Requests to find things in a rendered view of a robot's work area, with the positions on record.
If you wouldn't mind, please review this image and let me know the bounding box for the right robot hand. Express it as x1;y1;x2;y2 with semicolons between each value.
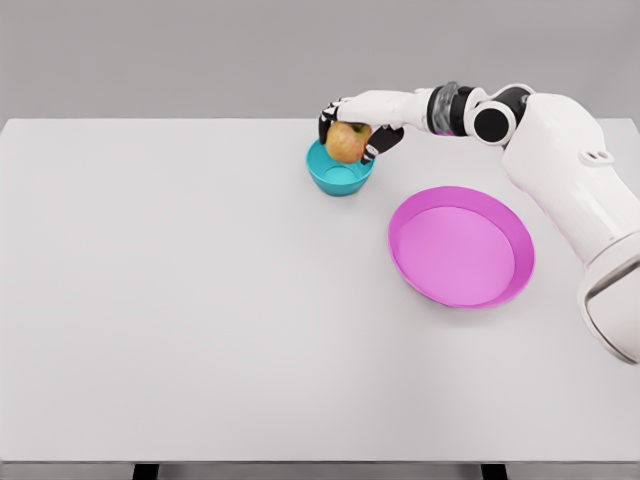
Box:
317;89;407;166

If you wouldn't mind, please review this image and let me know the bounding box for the blue bowl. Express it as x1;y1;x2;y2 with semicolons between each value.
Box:
305;138;376;197

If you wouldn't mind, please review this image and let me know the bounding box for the pink plate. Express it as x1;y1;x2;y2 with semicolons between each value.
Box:
387;185;536;310

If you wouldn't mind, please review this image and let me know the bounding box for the yellow-red apple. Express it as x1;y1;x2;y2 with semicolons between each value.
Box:
325;121;374;165

